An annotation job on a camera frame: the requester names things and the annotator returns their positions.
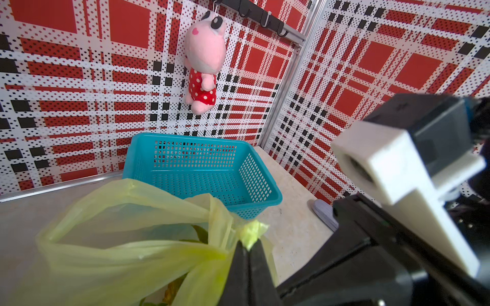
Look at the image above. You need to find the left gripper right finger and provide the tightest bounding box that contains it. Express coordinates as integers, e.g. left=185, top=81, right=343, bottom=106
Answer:
left=248, top=240, right=283, bottom=306

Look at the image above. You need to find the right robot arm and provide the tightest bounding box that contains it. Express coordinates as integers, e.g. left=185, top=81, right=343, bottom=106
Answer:
left=278, top=94, right=489, bottom=305

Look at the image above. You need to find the green-yellow pineapple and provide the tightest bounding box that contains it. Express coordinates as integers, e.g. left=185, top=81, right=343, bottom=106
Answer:
left=139, top=225, right=208, bottom=306

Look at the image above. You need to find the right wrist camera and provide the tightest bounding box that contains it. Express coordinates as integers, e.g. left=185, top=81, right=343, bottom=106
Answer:
left=331, top=93, right=489, bottom=278

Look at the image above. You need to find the grey glasses case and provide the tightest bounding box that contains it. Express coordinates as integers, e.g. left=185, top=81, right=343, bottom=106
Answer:
left=312, top=199, right=339, bottom=232

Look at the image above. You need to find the pink plush toy hanging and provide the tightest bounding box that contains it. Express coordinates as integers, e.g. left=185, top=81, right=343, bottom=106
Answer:
left=184, top=11, right=227, bottom=116

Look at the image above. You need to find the black hook rail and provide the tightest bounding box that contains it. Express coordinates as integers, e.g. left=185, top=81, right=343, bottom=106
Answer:
left=213, top=0, right=306, bottom=46

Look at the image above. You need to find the green plastic bag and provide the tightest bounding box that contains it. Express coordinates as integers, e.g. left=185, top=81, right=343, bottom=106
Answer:
left=6, top=179, right=278, bottom=305

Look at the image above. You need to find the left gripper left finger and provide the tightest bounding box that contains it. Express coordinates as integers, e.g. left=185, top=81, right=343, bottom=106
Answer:
left=218, top=241, right=250, bottom=306

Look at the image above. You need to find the teal plastic basket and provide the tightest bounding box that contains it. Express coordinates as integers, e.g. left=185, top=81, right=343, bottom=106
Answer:
left=122, top=133, right=283, bottom=219

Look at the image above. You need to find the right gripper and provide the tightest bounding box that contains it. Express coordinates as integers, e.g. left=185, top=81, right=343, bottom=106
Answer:
left=278, top=194, right=489, bottom=305

